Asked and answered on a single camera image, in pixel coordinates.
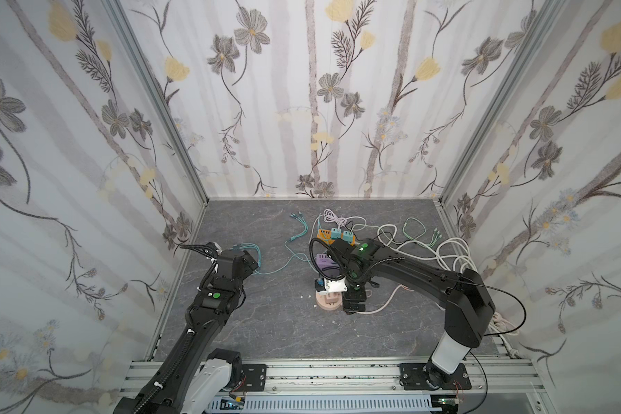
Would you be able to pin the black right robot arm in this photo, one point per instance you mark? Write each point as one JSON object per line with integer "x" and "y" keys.
{"x": 467, "y": 304}

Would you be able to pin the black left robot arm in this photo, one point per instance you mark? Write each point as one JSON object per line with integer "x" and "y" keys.
{"x": 190, "y": 377}

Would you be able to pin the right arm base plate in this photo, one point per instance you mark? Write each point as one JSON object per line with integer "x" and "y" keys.
{"x": 426, "y": 377}

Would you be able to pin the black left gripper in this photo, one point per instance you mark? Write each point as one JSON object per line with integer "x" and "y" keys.
{"x": 247, "y": 261}

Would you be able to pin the pink round power strip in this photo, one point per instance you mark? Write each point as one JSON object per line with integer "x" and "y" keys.
{"x": 329, "y": 302}

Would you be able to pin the orange power strip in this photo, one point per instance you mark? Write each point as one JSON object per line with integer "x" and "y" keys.
{"x": 329, "y": 236}

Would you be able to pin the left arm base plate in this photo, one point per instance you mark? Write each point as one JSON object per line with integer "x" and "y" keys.
{"x": 252, "y": 378}

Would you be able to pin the purple power strip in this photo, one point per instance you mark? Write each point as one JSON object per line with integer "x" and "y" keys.
{"x": 328, "y": 266}

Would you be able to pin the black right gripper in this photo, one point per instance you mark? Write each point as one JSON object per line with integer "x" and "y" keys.
{"x": 354, "y": 297}

